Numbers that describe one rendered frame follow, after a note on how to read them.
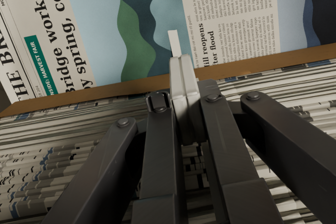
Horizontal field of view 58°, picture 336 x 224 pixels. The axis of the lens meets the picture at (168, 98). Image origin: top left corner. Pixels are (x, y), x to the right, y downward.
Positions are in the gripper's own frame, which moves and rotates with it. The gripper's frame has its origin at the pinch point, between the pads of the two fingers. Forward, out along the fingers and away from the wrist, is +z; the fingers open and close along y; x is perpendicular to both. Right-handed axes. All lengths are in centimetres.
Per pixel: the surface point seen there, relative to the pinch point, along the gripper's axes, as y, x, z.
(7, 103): -74, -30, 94
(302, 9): 12.3, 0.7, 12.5
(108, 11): -5.9, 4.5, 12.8
